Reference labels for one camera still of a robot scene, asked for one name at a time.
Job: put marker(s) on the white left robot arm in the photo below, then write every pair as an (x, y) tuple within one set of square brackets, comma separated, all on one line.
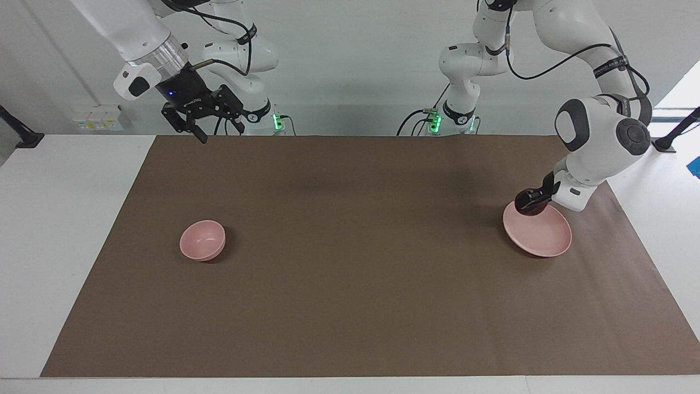
[(596, 137)]

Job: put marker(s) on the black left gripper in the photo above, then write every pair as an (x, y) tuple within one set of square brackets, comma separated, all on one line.
[(549, 186)]

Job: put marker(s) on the pink plate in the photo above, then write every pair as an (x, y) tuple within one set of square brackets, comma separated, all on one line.
[(541, 238)]

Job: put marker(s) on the white wall socket box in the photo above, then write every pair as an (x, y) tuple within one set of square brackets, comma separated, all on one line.
[(98, 117)]

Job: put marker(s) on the green lit base connector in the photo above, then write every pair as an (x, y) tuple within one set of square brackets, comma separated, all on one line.
[(278, 120), (435, 121)]

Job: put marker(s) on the pink bowl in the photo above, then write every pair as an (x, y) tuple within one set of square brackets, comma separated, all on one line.
[(199, 241)]

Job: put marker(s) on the brown table mat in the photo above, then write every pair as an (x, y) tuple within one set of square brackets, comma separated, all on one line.
[(350, 301)]

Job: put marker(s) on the blue object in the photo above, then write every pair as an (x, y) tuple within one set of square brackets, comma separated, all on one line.
[(696, 167)]

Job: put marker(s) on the black clamp stand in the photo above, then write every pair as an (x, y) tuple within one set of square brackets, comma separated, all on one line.
[(27, 139), (664, 143)]

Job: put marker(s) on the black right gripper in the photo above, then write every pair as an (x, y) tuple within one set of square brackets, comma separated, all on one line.
[(183, 90)]

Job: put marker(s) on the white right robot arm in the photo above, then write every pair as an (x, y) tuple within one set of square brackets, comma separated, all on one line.
[(131, 27)]

